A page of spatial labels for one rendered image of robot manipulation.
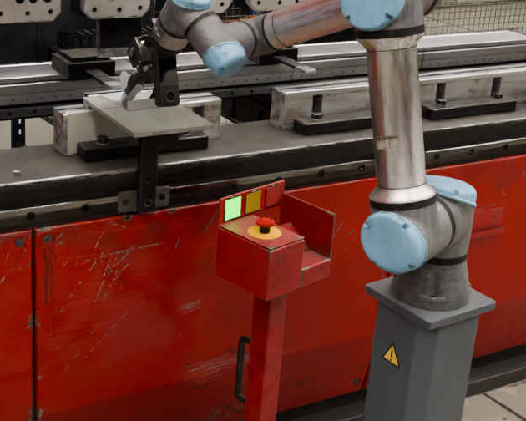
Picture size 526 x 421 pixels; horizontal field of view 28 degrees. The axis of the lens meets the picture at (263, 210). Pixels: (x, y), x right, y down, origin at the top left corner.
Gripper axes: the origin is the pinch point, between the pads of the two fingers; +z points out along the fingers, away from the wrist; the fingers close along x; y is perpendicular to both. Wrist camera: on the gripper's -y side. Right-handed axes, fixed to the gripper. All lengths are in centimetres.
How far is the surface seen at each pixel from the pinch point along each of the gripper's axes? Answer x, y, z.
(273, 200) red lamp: -25.7, -25.4, 5.7
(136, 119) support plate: 4.9, -6.6, -4.6
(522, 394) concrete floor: -126, -76, 68
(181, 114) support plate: -5.6, -6.8, -4.7
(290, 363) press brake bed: -44, -51, 53
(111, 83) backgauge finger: -1.6, 12.6, 11.0
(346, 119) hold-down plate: -58, -6, 8
